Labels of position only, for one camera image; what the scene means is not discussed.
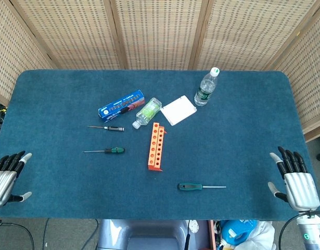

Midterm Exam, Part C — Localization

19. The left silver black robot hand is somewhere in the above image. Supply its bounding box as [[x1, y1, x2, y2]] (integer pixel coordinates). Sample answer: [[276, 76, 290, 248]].
[[0, 150, 33, 208]]

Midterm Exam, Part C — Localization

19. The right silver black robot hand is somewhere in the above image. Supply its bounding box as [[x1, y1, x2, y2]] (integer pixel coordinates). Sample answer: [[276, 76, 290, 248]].
[[267, 146, 320, 212]]

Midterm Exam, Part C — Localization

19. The teal black large screwdriver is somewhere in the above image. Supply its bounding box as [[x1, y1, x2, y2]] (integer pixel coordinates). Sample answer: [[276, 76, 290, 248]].
[[178, 182, 227, 192]]

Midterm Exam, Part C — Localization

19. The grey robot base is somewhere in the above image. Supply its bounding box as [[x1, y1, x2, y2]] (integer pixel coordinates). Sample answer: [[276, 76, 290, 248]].
[[97, 219, 191, 250]]

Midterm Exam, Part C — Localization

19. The green black small screwdriver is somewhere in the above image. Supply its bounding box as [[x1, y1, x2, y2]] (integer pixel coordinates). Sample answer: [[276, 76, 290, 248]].
[[83, 147, 125, 155]]

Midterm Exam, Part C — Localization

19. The black precision screwdriver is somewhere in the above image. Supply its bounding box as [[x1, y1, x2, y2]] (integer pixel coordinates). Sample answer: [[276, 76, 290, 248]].
[[87, 126, 125, 132]]

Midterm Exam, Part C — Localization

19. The orange test tube rack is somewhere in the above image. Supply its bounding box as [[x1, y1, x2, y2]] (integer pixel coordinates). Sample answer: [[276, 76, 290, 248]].
[[147, 122, 168, 172]]

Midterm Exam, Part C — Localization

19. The blue carpet table mat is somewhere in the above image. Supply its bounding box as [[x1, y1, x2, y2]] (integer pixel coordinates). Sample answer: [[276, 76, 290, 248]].
[[0, 69, 320, 221]]

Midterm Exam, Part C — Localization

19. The blue white floor object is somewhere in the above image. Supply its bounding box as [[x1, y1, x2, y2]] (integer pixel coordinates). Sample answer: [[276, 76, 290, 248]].
[[221, 220, 259, 247]]

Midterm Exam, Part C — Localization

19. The reddish brown box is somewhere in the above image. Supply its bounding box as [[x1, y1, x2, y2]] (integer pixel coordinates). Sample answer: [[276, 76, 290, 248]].
[[208, 220, 217, 250]]

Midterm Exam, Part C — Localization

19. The tall clear water bottle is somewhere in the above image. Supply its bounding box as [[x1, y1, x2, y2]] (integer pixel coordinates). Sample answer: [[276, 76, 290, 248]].
[[194, 67, 220, 107]]

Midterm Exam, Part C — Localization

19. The blue cookie box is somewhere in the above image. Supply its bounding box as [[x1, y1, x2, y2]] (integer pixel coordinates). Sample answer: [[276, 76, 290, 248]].
[[98, 89, 146, 123]]

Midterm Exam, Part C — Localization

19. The small bottle green label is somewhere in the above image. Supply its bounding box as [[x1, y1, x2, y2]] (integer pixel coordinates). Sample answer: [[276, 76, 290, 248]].
[[132, 97, 162, 130]]

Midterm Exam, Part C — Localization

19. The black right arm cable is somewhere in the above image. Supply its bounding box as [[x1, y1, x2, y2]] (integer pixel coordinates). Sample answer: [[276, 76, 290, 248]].
[[278, 211, 305, 250]]

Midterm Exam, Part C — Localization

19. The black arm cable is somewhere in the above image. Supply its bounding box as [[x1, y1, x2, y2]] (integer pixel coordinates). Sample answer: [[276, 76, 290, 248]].
[[278, 211, 305, 250], [0, 220, 35, 250]]

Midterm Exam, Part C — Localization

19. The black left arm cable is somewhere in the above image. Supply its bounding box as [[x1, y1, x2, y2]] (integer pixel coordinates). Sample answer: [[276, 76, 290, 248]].
[[0, 220, 35, 250]]

